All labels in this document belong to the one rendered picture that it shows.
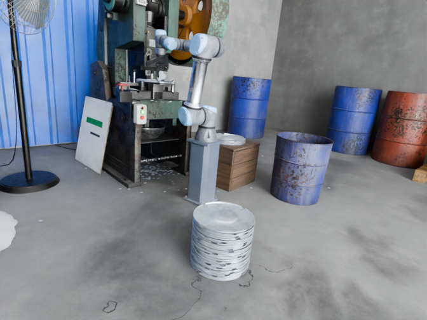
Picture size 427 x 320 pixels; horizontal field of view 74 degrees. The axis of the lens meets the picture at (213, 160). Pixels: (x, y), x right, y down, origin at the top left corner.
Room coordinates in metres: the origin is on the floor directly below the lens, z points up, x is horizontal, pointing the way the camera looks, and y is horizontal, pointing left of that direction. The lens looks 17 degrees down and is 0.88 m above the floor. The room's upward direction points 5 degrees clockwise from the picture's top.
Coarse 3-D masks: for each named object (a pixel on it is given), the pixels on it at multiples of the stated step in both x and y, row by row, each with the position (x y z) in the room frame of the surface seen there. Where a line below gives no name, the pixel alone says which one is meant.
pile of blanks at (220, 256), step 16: (192, 240) 1.15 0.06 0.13; (208, 240) 1.08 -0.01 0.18; (224, 240) 1.06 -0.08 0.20; (240, 240) 1.07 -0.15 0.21; (192, 256) 1.14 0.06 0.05; (208, 256) 1.06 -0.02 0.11; (224, 256) 1.06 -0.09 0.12; (240, 256) 1.08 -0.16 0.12; (208, 272) 1.06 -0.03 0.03; (224, 272) 1.05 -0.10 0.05; (240, 272) 1.08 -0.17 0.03
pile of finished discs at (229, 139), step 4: (220, 136) 2.37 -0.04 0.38; (224, 136) 2.35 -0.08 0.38; (228, 136) 2.37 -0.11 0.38; (232, 136) 2.41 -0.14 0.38; (236, 136) 2.43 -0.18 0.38; (240, 136) 2.43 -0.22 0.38; (224, 140) 2.19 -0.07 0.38; (228, 140) 2.22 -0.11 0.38; (232, 140) 2.24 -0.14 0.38; (236, 140) 2.25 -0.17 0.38; (240, 140) 2.27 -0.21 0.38; (244, 140) 2.26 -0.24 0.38; (224, 144) 2.19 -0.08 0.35; (228, 144) 2.19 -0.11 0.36; (232, 144) 2.19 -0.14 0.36; (236, 144) 2.20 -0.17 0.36; (240, 144) 2.22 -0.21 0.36
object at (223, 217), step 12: (204, 204) 1.30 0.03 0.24; (216, 204) 1.31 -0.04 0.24; (228, 204) 1.32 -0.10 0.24; (204, 216) 1.18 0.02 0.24; (216, 216) 1.18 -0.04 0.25; (228, 216) 1.19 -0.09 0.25; (240, 216) 1.21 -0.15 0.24; (252, 216) 1.22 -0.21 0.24; (216, 228) 1.08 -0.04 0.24; (228, 228) 1.09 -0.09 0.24; (240, 228) 1.10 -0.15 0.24
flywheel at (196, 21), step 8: (184, 0) 2.68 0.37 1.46; (192, 0) 2.61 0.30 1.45; (200, 0) 2.56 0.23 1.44; (208, 0) 2.41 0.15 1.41; (184, 8) 2.62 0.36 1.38; (192, 8) 2.60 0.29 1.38; (208, 8) 2.40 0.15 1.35; (192, 16) 2.60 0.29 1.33; (200, 16) 2.52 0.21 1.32; (208, 16) 2.40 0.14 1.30; (184, 24) 2.62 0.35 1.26; (192, 24) 2.59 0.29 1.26; (200, 24) 2.52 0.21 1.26; (208, 24) 2.39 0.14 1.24; (184, 32) 2.67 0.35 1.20; (200, 32) 2.51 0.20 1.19; (176, 56) 2.68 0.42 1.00; (184, 56) 2.59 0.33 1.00
